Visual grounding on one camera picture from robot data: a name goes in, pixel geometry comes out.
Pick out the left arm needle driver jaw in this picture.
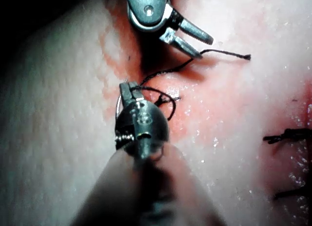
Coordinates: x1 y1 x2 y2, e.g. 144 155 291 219
119 82 135 108
127 81 145 104

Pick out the right arm needle driver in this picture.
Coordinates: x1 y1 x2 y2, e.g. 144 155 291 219
126 0 172 33

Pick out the right arm needle driver jaw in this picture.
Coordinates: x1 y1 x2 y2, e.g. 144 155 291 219
169 7 215 46
159 27 203 59

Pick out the left arm needle driver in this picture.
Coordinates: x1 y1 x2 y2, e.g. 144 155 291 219
115 100 170 160

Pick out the curved steel needle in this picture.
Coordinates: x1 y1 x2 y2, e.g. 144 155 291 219
115 93 122 121

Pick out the black thread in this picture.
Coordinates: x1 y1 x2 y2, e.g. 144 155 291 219
131 48 252 121

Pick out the tissue pad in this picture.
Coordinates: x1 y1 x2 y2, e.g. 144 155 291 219
0 0 312 226

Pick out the black stitching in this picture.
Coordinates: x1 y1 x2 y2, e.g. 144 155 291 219
262 127 312 200

